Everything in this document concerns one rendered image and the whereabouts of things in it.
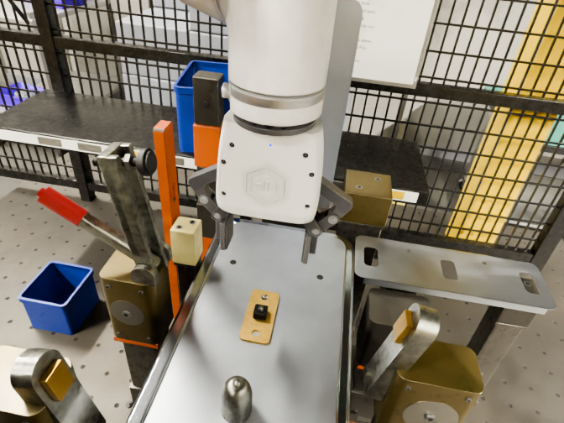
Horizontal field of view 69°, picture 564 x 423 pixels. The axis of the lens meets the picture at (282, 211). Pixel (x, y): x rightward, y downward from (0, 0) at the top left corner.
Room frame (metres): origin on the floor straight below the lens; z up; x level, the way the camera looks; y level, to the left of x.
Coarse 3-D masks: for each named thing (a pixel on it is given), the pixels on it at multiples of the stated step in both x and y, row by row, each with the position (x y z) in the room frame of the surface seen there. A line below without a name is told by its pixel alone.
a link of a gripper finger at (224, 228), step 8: (200, 200) 0.35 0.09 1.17; (208, 200) 0.35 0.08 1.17; (216, 200) 0.36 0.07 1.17; (208, 208) 0.35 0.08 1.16; (232, 216) 0.37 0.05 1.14; (216, 224) 0.35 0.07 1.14; (224, 224) 0.35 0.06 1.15; (232, 224) 0.37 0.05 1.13; (216, 232) 0.35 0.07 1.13; (224, 232) 0.35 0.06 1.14; (232, 232) 0.37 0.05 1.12; (224, 240) 0.34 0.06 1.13; (224, 248) 0.34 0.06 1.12
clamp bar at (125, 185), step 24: (120, 144) 0.38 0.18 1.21; (120, 168) 0.35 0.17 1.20; (144, 168) 0.36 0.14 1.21; (120, 192) 0.35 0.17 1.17; (144, 192) 0.38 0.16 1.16; (120, 216) 0.35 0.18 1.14; (144, 216) 0.38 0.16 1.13; (144, 240) 0.35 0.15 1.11; (144, 264) 0.35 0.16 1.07; (168, 264) 0.38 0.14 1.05
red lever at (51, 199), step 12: (48, 192) 0.38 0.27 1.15; (48, 204) 0.37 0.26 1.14; (60, 204) 0.37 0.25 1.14; (72, 204) 0.38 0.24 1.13; (60, 216) 0.37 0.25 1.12; (72, 216) 0.37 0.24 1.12; (84, 216) 0.37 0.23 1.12; (84, 228) 0.37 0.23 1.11; (96, 228) 0.37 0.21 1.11; (108, 228) 0.38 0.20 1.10; (108, 240) 0.37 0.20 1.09; (120, 240) 0.37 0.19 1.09; (156, 264) 0.36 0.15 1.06
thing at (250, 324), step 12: (252, 300) 0.38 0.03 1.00; (264, 300) 0.38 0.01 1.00; (276, 300) 0.38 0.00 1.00; (252, 312) 0.36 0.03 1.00; (264, 312) 0.35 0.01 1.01; (252, 324) 0.34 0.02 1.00; (264, 324) 0.34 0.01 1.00; (240, 336) 0.32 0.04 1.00; (252, 336) 0.32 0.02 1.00; (264, 336) 0.32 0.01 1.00
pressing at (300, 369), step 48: (240, 240) 0.50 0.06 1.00; (288, 240) 0.51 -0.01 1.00; (336, 240) 0.52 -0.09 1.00; (192, 288) 0.39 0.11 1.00; (240, 288) 0.40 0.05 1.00; (288, 288) 0.41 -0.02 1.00; (336, 288) 0.42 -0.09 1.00; (192, 336) 0.31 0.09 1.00; (288, 336) 0.33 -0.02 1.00; (336, 336) 0.33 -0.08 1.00; (144, 384) 0.24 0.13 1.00; (192, 384) 0.25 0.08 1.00; (288, 384) 0.26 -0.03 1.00; (336, 384) 0.27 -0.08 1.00
